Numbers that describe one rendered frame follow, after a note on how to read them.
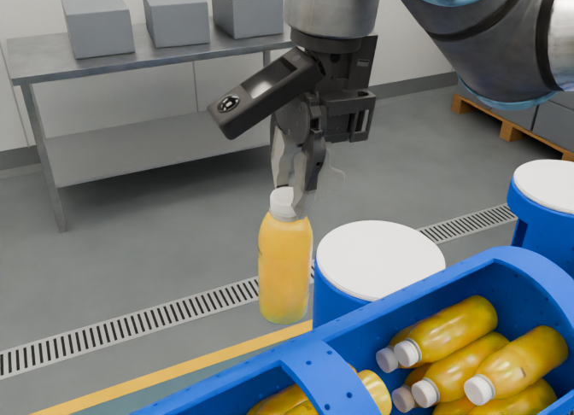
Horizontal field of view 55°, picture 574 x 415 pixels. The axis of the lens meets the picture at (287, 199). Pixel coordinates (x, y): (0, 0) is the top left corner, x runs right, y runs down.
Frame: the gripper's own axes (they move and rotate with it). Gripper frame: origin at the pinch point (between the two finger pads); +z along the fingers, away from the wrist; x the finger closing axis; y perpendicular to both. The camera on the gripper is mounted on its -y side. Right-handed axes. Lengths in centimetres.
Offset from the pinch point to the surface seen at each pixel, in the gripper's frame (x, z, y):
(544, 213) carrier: 21, 37, 89
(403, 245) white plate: 24, 38, 47
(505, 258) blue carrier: -3.8, 17.5, 39.9
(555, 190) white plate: 25, 34, 96
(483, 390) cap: -16.5, 29.2, 27.7
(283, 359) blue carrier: -5.9, 21.1, -1.1
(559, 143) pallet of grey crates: 149, 114, 292
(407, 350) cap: -5.7, 29.6, 22.0
